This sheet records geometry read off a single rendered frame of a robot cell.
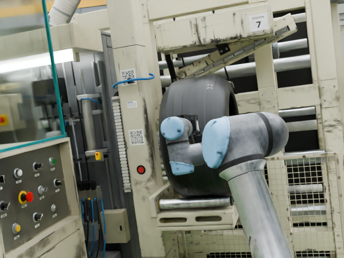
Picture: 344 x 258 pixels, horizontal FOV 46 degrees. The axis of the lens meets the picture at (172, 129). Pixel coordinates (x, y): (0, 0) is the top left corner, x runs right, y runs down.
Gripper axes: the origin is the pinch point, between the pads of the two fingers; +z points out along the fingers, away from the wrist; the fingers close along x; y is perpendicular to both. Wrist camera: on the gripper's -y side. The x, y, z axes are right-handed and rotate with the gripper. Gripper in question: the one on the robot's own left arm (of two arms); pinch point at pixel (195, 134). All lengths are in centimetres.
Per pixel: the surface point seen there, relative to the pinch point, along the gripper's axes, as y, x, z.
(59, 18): 75, 83, 42
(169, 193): -28, 25, 37
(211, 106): 11.1, -6.5, 4.7
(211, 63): 39, 1, 57
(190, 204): -30.9, 9.7, 17.8
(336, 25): 212, -147, 736
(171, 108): 12.0, 10.5, 4.6
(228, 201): -30.7, -7.6, 17.8
